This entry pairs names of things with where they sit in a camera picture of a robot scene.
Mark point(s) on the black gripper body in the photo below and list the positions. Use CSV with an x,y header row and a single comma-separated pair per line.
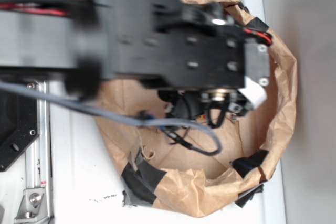
x,y
214,104

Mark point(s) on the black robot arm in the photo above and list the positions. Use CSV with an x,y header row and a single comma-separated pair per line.
x,y
197,57

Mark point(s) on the crumpled brown paper bag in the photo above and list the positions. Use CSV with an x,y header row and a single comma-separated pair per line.
x,y
171,177

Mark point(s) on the aluminium extrusion rail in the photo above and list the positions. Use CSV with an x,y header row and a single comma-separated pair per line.
x,y
38,155

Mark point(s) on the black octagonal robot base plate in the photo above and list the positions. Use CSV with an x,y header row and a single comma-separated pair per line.
x,y
19,126

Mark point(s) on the metal corner bracket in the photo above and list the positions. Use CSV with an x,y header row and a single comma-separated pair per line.
x,y
33,207

